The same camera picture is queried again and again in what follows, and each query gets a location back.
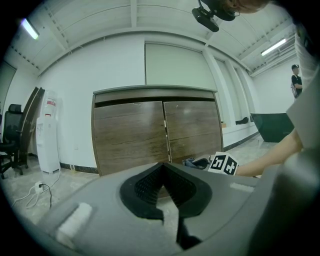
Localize white roller blind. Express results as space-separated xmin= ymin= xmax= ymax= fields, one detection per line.
xmin=144 ymin=42 xmax=217 ymax=87

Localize ceiling tube light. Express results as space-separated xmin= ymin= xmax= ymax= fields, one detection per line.
xmin=20 ymin=18 xmax=41 ymax=41
xmin=260 ymin=38 xmax=287 ymax=57

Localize clear water jug red label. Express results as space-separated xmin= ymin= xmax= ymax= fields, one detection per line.
xmin=44 ymin=89 xmax=59 ymax=119

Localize white power strip with cable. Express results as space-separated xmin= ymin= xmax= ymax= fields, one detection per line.
xmin=10 ymin=169 xmax=62 ymax=210

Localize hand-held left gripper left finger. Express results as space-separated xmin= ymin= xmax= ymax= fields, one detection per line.
xmin=37 ymin=162 xmax=185 ymax=256

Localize person's right forearm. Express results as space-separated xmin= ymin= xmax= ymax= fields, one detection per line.
xmin=234 ymin=129 xmax=305 ymax=179

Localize black power cable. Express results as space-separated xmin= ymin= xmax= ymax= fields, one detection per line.
xmin=40 ymin=184 xmax=54 ymax=210

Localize black head-worn camera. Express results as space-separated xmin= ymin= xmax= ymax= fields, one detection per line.
xmin=191 ymin=0 xmax=242 ymax=33

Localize person's face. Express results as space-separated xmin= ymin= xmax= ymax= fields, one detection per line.
xmin=224 ymin=0 xmax=272 ymax=15

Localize black office chair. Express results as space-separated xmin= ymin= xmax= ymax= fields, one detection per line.
xmin=0 ymin=103 xmax=29 ymax=180

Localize white water dispenser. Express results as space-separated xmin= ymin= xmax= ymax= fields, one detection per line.
xmin=35 ymin=116 xmax=62 ymax=175

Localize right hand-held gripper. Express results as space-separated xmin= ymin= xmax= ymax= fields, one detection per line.
xmin=193 ymin=151 xmax=240 ymax=176

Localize dark wooden boards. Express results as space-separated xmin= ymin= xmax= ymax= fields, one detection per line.
xmin=18 ymin=86 xmax=47 ymax=165

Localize dark wooden vanity cabinet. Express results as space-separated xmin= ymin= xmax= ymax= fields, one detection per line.
xmin=91 ymin=84 xmax=225 ymax=177

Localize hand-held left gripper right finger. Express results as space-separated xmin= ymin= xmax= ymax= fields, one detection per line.
xmin=163 ymin=162 xmax=262 ymax=256

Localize brown wooden cabinet door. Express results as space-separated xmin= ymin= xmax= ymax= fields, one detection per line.
xmin=93 ymin=100 xmax=171 ymax=176
xmin=163 ymin=100 xmax=224 ymax=165

